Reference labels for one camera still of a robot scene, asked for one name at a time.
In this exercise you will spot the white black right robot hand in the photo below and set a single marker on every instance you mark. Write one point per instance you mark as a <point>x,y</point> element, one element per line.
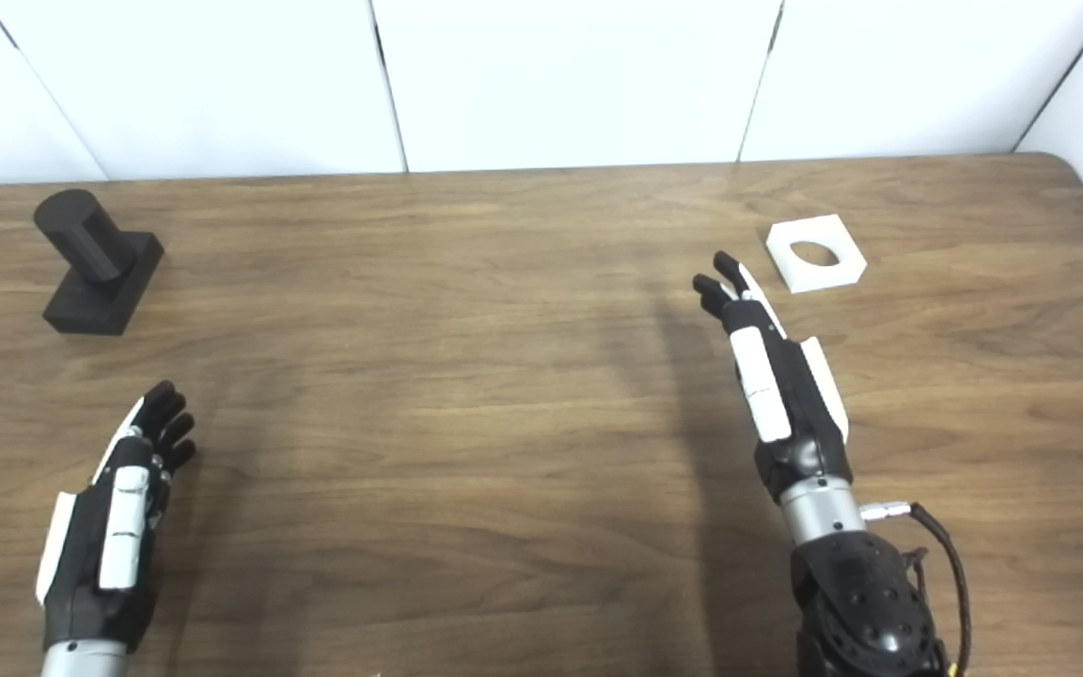
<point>800,423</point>

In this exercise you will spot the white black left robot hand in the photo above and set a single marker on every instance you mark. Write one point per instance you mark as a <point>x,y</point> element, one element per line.
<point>81,583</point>

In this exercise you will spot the white square piece with hole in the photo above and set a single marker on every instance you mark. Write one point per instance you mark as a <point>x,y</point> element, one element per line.
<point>800,277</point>

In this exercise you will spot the black peg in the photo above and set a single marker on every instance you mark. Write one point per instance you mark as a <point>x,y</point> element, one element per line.
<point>90,240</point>

